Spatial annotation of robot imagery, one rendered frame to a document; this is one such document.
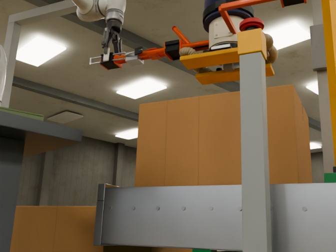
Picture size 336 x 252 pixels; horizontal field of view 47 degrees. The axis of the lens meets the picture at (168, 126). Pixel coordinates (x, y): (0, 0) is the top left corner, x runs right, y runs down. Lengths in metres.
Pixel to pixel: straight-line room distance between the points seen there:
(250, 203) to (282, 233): 0.20
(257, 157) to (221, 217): 0.27
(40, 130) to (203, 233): 0.57
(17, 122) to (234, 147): 0.70
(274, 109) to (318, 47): 1.34
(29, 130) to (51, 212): 0.63
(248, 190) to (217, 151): 0.41
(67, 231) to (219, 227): 0.70
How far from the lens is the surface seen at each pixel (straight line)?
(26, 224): 1.81
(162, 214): 1.28
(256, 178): 1.00
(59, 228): 1.70
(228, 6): 1.52
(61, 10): 5.24
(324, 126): 2.53
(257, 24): 1.16
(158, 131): 1.50
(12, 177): 1.27
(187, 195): 1.25
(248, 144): 1.02
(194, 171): 1.40
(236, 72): 1.75
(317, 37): 2.69
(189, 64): 1.66
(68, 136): 1.22
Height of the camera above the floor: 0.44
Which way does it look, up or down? 16 degrees up
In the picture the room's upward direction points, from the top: 2 degrees clockwise
